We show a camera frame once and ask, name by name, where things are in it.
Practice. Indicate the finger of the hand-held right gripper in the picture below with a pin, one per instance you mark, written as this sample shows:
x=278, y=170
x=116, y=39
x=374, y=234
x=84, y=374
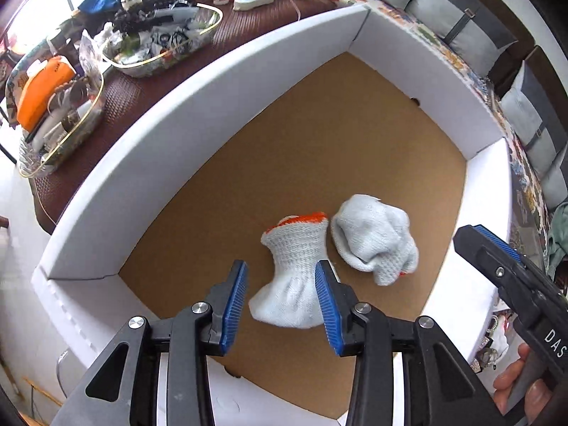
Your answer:
x=488, y=253

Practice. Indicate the clear plastic bag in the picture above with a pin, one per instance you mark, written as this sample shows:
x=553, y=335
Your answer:
x=91, y=57

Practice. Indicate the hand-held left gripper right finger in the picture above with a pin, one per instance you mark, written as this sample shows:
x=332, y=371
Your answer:
x=328, y=306

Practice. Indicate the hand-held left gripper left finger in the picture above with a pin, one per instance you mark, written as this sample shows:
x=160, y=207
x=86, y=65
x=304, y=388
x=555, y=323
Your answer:
x=235, y=306

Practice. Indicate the white plastic bag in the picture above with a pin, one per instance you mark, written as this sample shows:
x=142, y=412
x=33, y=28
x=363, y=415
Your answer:
x=499, y=339

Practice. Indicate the white knit glove orange cuff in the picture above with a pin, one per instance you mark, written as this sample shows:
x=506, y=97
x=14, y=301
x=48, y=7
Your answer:
x=293, y=266

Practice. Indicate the white cardboard box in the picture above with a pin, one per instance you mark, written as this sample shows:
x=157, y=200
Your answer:
x=133, y=186

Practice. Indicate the glass tray with orange case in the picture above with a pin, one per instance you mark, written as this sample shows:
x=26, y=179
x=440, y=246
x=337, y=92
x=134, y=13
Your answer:
x=75, y=137

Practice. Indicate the orange plastic case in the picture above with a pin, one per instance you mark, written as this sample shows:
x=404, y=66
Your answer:
x=42, y=88

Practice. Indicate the round patterned brown rug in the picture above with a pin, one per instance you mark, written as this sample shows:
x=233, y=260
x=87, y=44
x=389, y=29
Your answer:
x=266, y=26

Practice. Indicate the oval glass tray gold rim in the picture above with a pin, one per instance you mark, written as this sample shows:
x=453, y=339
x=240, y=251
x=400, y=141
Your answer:
x=146, y=60

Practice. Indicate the person's right hand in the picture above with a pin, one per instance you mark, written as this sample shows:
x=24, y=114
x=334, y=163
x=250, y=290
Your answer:
x=506, y=386

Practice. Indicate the floral sofa cover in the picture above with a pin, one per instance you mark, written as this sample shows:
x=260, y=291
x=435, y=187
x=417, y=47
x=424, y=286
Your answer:
x=448, y=53

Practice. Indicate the green cloth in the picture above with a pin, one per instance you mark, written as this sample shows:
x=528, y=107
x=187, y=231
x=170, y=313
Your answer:
x=559, y=239

